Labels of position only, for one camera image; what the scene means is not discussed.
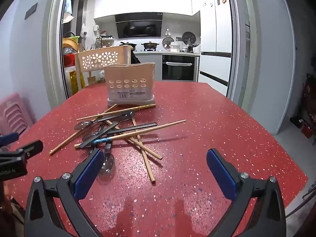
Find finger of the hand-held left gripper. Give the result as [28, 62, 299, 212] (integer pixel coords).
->
[0, 133, 20, 147]
[0, 140, 43, 162]

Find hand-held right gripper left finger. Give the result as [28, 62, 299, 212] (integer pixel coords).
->
[24, 149, 104, 237]

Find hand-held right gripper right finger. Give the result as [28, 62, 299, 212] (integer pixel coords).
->
[206, 149, 288, 237]

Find black-handled metal spoon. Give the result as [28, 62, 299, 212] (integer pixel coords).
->
[109, 111, 136, 124]
[73, 114, 126, 131]
[82, 123, 105, 142]
[97, 141, 116, 176]

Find wooden chopstick with blue band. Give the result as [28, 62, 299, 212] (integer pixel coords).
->
[74, 119, 187, 149]

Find beige plastic utensil holder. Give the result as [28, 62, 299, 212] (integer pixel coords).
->
[103, 62, 156, 107]

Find pink plastic stool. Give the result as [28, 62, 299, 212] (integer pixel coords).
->
[0, 92, 34, 136]

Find yellow oil bottle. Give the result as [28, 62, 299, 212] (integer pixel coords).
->
[70, 70, 79, 93]

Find red box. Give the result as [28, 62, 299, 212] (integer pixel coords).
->
[301, 125, 313, 139]

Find red plastic basket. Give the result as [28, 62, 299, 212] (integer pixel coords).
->
[64, 54, 76, 68]

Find beige flower cutout chair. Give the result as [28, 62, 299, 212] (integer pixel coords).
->
[75, 46, 132, 89]

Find yellow plastic basin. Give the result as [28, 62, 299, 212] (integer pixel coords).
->
[62, 37, 79, 48]

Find built-in black oven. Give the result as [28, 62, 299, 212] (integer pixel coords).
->
[162, 54, 200, 82]

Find black wok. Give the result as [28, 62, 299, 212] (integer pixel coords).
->
[141, 41, 160, 50]

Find white refrigerator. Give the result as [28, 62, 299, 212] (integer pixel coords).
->
[197, 0, 234, 95]

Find black range hood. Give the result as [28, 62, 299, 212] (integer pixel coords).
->
[114, 12, 163, 39]

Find white upper cabinets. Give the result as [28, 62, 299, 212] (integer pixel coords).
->
[94, 0, 193, 19]

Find dark wall switch panel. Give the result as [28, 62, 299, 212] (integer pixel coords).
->
[25, 3, 38, 20]

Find round dark wall trivet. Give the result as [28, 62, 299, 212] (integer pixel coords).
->
[182, 32, 196, 44]

